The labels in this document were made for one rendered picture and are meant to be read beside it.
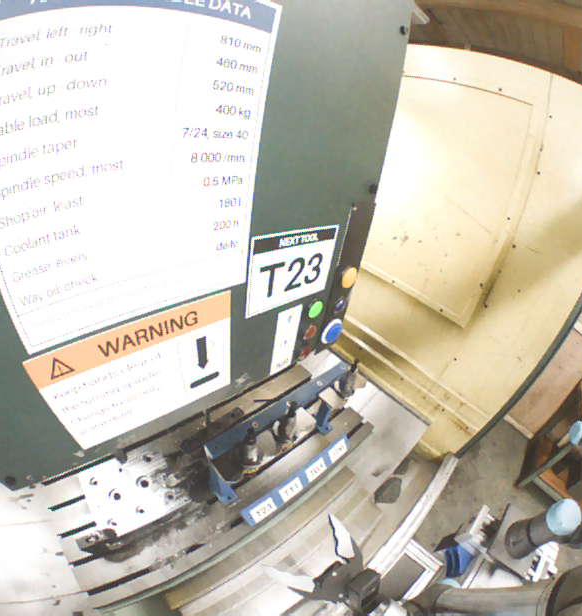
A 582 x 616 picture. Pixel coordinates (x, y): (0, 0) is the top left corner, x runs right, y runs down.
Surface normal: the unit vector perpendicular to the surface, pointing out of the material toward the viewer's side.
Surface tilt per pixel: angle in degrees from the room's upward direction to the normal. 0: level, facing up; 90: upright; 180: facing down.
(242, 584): 7
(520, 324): 91
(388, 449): 24
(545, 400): 90
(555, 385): 90
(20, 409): 90
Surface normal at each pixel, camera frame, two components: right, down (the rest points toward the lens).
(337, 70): 0.67, 0.50
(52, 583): 0.44, -0.86
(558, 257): -0.73, 0.29
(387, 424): -0.16, -0.62
